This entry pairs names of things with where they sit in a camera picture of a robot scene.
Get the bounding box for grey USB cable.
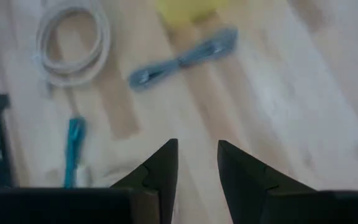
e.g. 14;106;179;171
128;27;239;93

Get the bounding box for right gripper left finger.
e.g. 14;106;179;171
110;138;179;224

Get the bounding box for teal USB cable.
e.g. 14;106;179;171
63;115;88;189

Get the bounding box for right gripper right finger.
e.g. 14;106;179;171
217;139;323;224

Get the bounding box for coiled beige USB cable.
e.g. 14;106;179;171
34;0;111;91

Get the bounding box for yellow translucent plastic tray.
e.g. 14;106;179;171
149;0;233;26

